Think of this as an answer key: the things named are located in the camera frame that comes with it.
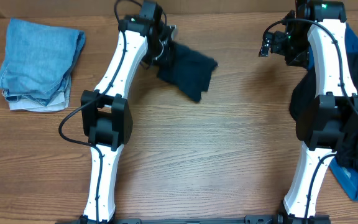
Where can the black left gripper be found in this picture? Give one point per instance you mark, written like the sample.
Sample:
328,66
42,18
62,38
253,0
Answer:
165,61

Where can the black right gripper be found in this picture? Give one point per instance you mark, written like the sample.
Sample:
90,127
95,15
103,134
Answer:
276,42

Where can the dark navy t-shirt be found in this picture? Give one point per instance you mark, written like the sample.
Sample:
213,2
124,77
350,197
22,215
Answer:
187,69

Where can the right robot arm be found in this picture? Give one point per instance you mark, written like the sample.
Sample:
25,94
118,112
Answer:
317,29

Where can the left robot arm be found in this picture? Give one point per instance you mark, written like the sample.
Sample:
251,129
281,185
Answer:
106,116

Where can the folded white cloth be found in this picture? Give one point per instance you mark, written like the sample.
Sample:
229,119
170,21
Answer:
59,101

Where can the folded light blue jeans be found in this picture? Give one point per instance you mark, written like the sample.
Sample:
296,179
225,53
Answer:
38,61

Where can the bright blue shirt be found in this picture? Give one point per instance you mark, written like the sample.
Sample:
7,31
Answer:
347,177

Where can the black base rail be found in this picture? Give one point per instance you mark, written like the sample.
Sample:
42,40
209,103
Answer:
191,221

